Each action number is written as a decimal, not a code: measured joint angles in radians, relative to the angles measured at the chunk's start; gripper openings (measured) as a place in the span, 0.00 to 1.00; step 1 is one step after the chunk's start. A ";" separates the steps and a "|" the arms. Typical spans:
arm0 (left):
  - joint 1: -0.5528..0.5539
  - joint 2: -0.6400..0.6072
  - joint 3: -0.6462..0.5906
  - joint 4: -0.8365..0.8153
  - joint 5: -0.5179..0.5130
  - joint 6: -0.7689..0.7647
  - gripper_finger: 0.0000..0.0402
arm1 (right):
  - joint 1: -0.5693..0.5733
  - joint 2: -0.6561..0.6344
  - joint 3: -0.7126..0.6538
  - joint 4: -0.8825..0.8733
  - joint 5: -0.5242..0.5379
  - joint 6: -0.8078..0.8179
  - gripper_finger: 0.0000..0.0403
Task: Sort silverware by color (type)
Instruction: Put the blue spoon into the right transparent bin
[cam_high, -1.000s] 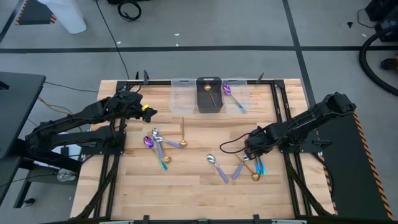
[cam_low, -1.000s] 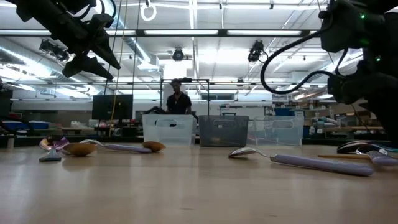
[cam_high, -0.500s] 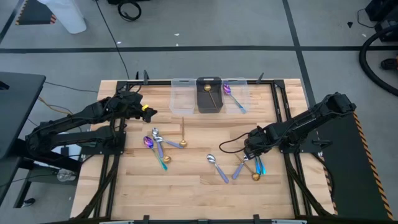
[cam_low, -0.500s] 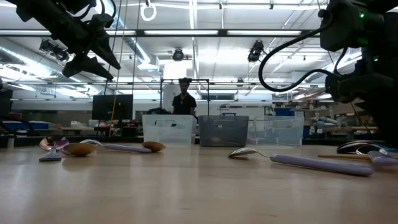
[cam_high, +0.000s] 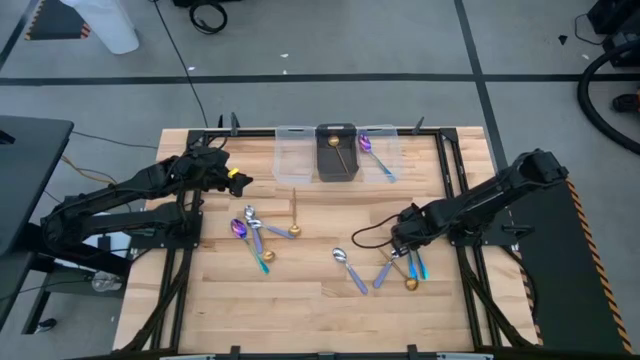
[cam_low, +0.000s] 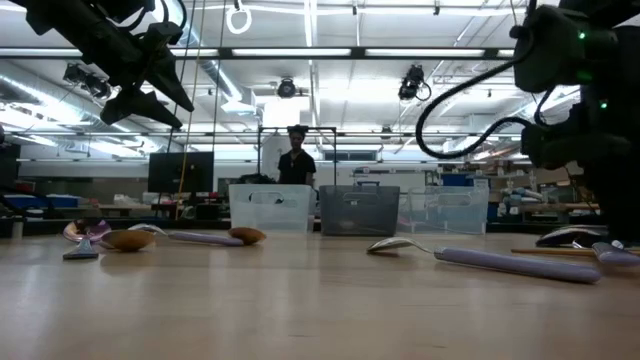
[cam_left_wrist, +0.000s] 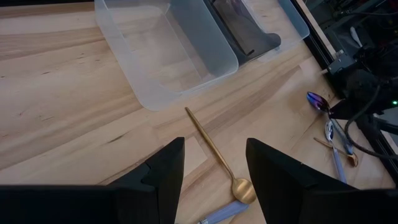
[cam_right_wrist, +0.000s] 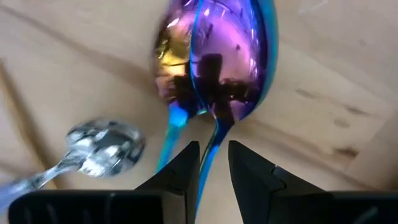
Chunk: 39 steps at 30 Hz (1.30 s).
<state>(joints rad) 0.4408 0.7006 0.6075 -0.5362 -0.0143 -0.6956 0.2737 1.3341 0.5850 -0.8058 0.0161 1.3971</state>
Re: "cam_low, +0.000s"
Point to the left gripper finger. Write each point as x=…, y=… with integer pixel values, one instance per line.
x=162, y=77
x=130, y=110

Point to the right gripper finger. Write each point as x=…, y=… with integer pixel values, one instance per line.
x=607, y=200
x=632, y=210

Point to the iridescent rainbow spoon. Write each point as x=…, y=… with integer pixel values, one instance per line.
x=85, y=231

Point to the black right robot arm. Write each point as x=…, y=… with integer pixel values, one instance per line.
x=550, y=50

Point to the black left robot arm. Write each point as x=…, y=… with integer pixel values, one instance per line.
x=45, y=12

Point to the wooden workbench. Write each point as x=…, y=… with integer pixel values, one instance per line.
x=550, y=206

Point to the black computer monitor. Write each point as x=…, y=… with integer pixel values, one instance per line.
x=180, y=172

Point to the long ceiling light bar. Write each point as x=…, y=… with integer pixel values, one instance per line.
x=300, y=52

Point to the blue storage crate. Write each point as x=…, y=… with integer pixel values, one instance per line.
x=20, y=201

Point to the person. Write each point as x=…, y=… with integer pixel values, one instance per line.
x=296, y=167

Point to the clear plastic bin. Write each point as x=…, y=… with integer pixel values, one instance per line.
x=445, y=210
x=270, y=210

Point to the grey plastic bin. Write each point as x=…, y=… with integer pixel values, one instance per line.
x=359, y=210

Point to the black ceiling camera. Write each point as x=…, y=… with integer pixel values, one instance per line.
x=87, y=80
x=412, y=82

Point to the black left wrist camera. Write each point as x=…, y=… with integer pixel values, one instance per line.
x=162, y=34

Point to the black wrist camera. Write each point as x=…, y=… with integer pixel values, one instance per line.
x=560, y=145
x=162, y=34

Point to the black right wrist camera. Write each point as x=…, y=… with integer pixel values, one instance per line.
x=560, y=145

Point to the black overhead camera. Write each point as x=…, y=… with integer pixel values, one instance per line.
x=286, y=88

